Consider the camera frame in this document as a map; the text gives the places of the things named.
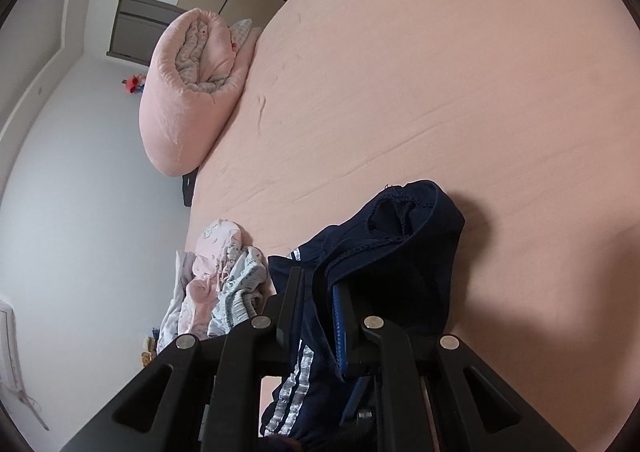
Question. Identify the bed with pink sheet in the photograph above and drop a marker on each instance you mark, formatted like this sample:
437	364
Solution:
450	82

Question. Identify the pile of pastel clothes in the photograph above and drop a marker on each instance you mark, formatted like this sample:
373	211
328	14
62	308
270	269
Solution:
215	237

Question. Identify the navy pants with silver stripes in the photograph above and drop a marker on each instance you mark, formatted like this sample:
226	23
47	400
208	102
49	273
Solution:
400	242

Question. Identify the white printed garment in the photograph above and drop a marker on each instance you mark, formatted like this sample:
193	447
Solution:
240	277

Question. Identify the grey door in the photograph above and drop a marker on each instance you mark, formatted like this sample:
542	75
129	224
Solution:
135	27

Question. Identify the grey printed pillow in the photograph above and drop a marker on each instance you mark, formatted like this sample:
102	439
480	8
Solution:
241	34

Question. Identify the rolled pink quilt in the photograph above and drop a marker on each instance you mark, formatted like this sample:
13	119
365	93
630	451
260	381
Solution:
165	132

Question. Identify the white wall appliance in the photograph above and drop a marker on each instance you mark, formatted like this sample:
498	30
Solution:
7	347

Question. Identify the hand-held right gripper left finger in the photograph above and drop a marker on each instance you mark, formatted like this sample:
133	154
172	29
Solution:
285	312

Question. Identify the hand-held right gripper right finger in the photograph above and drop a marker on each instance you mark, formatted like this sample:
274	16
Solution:
340	327

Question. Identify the light blue shirt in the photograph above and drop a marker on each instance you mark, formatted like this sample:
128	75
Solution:
172	317

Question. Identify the brown plush bear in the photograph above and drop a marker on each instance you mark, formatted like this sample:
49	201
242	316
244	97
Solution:
147	358

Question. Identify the red plush toy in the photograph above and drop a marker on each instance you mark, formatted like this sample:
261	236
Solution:
134	84

